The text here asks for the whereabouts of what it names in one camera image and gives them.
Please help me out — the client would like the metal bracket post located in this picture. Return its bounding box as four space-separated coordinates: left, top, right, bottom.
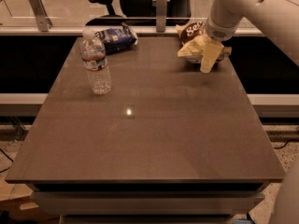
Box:
156 0 167 33
28 0 52 32

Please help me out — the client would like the brown chip bag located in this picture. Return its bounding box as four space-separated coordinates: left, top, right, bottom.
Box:
176 21 232 63

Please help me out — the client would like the cardboard box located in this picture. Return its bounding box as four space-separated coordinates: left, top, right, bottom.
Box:
0 177 60 224

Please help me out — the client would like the clear plastic water bottle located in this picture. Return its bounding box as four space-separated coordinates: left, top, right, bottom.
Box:
79 28 112 95

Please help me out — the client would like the centre metal bracket post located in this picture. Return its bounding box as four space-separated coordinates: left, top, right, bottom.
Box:
156 0 167 33

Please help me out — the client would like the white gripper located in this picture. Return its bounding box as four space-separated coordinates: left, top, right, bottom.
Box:
194 0 242 74

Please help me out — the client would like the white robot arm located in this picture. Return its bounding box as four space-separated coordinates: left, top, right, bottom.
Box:
206 0 299 224

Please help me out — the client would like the black floor cable right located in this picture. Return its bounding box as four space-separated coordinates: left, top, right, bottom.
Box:
273 138 292 150

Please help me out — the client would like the blue chip bag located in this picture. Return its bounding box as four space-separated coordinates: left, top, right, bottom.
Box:
95 23 138 54

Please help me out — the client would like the black floor cable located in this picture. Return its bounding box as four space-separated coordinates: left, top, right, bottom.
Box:
0 147 15 175
273 138 292 150

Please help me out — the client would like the black floor cable left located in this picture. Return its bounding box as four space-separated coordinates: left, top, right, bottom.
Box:
0 147 15 175

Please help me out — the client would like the grey table drawer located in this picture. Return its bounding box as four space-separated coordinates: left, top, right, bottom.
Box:
31 191 264 216

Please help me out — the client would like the left metal bracket post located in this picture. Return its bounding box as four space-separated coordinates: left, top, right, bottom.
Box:
28 0 52 32

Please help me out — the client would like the black office chair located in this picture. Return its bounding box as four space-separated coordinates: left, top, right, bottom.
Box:
87 0 192 26

